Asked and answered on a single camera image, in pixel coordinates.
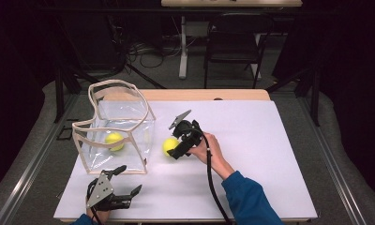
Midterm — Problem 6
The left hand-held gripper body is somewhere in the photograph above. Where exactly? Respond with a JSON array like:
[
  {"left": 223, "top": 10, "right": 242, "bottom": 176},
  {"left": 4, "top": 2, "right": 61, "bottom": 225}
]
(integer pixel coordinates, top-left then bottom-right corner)
[{"left": 85, "top": 171, "right": 134, "bottom": 214}]

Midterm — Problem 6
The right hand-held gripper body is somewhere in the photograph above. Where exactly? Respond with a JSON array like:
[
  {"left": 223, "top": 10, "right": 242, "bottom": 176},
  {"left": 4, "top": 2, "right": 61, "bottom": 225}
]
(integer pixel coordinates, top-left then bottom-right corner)
[{"left": 168, "top": 109, "right": 204, "bottom": 155}]

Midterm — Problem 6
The yellow tennis ball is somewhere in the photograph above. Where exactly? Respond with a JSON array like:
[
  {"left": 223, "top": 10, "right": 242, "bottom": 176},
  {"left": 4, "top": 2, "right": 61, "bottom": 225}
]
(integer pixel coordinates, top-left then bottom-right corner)
[
  {"left": 161, "top": 137, "right": 180, "bottom": 158},
  {"left": 104, "top": 131, "right": 126, "bottom": 153}
]

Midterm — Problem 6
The clear bag with beige trim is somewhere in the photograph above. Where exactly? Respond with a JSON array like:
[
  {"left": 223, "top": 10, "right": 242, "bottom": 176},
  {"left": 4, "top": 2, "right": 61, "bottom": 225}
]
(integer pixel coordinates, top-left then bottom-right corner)
[{"left": 71, "top": 79, "right": 157, "bottom": 175}]

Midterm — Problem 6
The person's left hand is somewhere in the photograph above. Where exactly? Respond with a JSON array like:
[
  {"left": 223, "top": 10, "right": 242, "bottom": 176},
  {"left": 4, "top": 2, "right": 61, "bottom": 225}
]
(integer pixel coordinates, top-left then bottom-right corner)
[{"left": 85, "top": 207, "right": 112, "bottom": 225}]

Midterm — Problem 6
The person's right hand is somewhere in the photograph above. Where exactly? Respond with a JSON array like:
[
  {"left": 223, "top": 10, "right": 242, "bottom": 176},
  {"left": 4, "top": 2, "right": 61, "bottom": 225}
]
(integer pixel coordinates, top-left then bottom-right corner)
[{"left": 188, "top": 131, "right": 236, "bottom": 181}]

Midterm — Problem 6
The white table cover sheet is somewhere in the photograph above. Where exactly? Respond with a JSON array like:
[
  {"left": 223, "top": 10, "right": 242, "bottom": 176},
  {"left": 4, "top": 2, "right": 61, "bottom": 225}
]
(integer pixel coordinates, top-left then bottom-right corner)
[{"left": 52, "top": 99, "right": 319, "bottom": 221}]

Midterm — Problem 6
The white desk leg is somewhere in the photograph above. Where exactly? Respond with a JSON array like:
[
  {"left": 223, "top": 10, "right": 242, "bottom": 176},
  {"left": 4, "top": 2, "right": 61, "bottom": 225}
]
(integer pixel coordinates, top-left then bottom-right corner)
[{"left": 178, "top": 15, "right": 190, "bottom": 81}]

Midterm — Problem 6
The black metal stand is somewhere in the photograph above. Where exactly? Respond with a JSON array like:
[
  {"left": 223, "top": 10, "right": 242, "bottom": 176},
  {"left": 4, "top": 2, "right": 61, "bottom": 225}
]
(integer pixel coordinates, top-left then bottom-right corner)
[
  {"left": 264, "top": 64, "right": 322, "bottom": 128},
  {"left": 52, "top": 18, "right": 90, "bottom": 124}
]

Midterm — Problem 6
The black chair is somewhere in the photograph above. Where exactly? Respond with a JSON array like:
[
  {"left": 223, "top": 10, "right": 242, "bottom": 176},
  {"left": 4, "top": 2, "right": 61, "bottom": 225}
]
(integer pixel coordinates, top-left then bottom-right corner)
[{"left": 203, "top": 12, "right": 276, "bottom": 90}]

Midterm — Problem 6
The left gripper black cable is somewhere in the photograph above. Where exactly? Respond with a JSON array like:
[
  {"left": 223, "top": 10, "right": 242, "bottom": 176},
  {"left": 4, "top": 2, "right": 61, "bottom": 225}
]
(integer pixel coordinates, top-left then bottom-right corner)
[{"left": 85, "top": 178, "right": 104, "bottom": 225}]

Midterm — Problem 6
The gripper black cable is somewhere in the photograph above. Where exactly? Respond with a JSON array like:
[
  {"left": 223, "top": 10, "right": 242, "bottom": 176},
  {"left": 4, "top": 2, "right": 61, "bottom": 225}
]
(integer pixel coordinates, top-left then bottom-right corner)
[
  {"left": 191, "top": 119, "right": 234, "bottom": 225},
  {"left": 85, "top": 178, "right": 104, "bottom": 225}
]

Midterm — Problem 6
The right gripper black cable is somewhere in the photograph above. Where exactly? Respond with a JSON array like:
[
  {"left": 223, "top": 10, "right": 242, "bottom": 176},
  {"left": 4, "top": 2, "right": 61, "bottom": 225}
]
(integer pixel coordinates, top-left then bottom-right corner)
[{"left": 191, "top": 119, "right": 234, "bottom": 225}]

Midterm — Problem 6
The aluminium rail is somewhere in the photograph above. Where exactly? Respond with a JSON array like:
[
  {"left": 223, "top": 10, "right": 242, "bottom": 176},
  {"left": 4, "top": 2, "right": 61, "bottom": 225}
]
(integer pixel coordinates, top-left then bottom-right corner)
[
  {"left": 0, "top": 93, "right": 81, "bottom": 225},
  {"left": 296, "top": 96, "right": 368, "bottom": 225}
]

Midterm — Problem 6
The bundle of floor cables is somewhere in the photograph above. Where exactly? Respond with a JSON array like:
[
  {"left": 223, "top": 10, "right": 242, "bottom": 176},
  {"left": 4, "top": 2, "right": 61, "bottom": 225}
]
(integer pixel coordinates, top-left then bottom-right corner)
[{"left": 126, "top": 38, "right": 184, "bottom": 69}]

